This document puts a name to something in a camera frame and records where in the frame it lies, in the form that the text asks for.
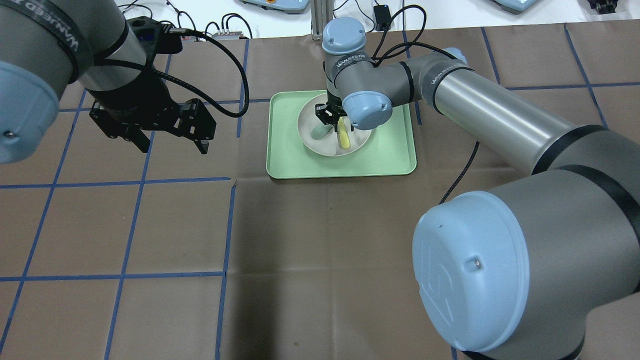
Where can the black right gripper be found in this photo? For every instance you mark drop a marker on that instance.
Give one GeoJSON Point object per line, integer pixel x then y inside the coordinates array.
{"type": "Point", "coordinates": [325, 114]}

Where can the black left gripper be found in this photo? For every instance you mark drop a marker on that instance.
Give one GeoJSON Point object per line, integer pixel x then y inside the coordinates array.
{"type": "Point", "coordinates": [131, 102]}

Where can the yellow plastic fork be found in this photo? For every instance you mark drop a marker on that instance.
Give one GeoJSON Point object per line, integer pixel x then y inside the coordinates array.
{"type": "Point", "coordinates": [343, 134]}

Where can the white round plate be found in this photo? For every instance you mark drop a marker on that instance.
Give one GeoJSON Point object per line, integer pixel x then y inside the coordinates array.
{"type": "Point", "coordinates": [325, 139]}

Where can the teal plastic spoon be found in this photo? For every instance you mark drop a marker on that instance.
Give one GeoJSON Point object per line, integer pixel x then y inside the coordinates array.
{"type": "Point", "coordinates": [320, 131]}

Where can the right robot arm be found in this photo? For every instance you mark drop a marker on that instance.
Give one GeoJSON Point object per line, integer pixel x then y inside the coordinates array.
{"type": "Point", "coordinates": [515, 271]}

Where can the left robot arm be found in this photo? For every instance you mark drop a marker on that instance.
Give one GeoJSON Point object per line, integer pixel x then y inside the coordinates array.
{"type": "Point", "coordinates": [47, 45]}

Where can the light green tray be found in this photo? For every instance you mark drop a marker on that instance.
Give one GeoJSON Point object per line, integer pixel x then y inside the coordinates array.
{"type": "Point", "coordinates": [292, 154]}

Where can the black power adapter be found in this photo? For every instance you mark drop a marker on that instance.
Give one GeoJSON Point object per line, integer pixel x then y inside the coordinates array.
{"type": "Point", "coordinates": [382, 17]}

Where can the blue grey device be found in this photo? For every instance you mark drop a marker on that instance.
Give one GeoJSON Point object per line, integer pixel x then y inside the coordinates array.
{"type": "Point", "coordinates": [285, 6]}
{"type": "Point", "coordinates": [515, 6]}

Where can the small grey hub box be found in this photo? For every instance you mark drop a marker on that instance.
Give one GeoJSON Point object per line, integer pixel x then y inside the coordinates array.
{"type": "Point", "coordinates": [229, 35]}

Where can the aluminium frame post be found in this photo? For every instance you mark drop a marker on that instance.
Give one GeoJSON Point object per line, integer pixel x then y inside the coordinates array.
{"type": "Point", "coordinates": [321, 14]}

